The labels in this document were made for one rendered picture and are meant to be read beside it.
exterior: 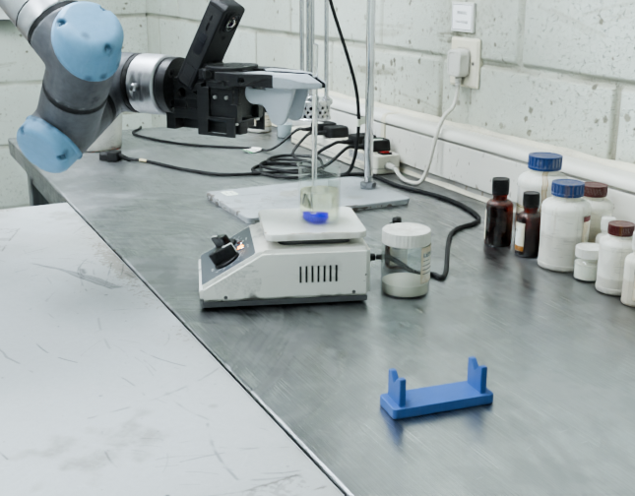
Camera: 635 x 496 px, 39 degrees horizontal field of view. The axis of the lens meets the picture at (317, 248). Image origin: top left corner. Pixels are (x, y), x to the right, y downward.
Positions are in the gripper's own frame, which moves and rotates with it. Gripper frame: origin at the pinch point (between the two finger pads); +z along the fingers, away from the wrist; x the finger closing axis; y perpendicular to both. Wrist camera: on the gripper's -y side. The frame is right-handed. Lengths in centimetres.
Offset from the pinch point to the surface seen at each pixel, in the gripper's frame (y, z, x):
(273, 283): 22.9, -1.3, 7.2
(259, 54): 10, -81, -122
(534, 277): 25.7, 22.8, -18.1
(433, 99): 12, -12, -71
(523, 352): 25.7, 28.1, 6.6
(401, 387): 22.9, 22.3, 25.6
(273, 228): 17.2, -2.8, 4.6
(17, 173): 60, -197, -144
